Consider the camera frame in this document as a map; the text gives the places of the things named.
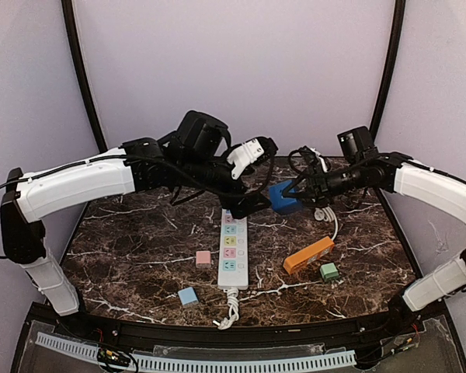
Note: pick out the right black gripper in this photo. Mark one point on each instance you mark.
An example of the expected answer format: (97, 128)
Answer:
(311, 186)

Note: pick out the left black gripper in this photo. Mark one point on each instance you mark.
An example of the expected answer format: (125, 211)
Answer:
(235, 190)

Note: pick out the blue cube socket adapter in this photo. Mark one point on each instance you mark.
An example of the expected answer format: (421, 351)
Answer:
(280, 204)

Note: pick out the white multicolour power strip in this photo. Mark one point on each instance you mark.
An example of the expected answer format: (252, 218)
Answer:
(233, 262)

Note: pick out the pink plug adapter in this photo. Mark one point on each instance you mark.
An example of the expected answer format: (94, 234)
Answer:
(203, 259)

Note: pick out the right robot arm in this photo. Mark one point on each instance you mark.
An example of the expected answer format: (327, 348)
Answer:
(403, 175)

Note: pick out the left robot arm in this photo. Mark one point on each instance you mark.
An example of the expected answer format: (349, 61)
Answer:
(135, 166)

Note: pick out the green plug adapter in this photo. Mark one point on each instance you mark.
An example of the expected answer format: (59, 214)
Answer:
(329, 272)

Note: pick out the light blue plug adapter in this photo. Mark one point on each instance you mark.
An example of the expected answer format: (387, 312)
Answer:
(188, 297)

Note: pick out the orange power strip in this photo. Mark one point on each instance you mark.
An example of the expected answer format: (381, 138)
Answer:
(305, 256)

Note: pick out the right black frame post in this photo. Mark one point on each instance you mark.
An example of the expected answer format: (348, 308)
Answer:
(389, 66)

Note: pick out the black frame post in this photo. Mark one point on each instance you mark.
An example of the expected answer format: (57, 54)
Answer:
(389, 66)
(74, 43)

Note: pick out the light blue slotted cable duct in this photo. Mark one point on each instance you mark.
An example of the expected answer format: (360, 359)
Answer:
(208, 361)

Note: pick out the left black frame post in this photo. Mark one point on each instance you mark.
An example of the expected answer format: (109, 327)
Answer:
(74, 43)

